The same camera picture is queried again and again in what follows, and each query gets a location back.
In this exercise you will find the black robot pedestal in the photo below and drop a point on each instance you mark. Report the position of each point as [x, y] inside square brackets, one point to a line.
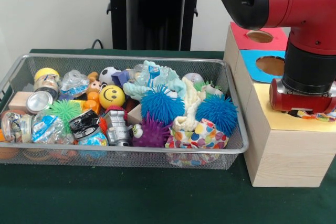
[147, 19]

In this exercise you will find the light blue knitted cloth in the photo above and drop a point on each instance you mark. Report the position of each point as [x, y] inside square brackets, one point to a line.
[157, 77]

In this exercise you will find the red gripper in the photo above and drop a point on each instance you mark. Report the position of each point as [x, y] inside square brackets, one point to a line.
[302, 103]

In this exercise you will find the yellow smiley ball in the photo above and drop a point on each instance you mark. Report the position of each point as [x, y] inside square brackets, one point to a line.
[112, 96]

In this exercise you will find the green spiky ball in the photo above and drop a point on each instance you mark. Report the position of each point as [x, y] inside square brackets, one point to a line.
[64, 111]

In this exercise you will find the cream knitted cloth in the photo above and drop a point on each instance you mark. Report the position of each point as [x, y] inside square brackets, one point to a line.
[191, 103]

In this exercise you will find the white baseball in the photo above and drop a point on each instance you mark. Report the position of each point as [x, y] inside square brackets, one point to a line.
[193, 78]

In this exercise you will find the silver mesh bin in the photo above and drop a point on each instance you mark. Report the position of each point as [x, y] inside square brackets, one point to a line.
[65, 62]

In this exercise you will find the purple spiky toy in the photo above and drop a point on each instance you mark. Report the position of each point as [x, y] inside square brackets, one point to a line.
[152, 133]

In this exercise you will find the black and white soccer ball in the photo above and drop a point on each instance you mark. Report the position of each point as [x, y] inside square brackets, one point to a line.
[109, 75]

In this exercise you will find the wooden box with three holes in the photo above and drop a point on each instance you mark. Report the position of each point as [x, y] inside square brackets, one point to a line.
[288, 155]

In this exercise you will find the blue spiky ball with eyes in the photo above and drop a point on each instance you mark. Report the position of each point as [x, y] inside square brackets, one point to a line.
[162, 104]

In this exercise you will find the dark green table cloth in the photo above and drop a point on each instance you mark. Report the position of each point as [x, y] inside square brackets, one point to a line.
[157, 197]

